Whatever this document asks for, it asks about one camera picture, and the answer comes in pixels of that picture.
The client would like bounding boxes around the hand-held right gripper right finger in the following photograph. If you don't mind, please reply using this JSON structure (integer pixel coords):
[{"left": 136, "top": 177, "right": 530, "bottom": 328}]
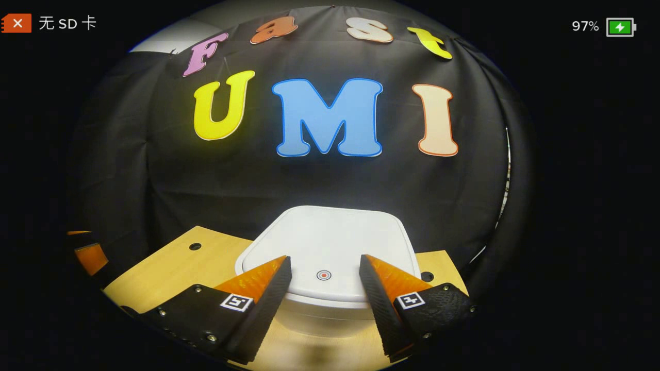
[{"left": 359, "top": 254, "right": 477, "bottom": 363}]

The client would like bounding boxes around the black backdrop cloth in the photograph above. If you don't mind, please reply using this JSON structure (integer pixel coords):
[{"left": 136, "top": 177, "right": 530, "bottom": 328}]
[{"left": 64, "top": 5, "right": 532, "bottom": 289}]

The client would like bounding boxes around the wooden desktop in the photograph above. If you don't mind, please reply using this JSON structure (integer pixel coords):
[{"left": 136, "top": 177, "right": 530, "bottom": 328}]
[{"left": 102, "top": 226, "right": 470, "bottom": 371}]

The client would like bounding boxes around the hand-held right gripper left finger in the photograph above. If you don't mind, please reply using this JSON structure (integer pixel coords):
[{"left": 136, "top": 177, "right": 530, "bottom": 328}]
[{"left": 139, "top": 255, "right": 293, "bottom": 364}]

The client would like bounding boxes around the white desktop garbage bin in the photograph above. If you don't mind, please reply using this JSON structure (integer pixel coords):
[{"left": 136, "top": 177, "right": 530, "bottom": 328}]
[{"left": 235, "top": 205, "right": 422, "bottom": 339}]

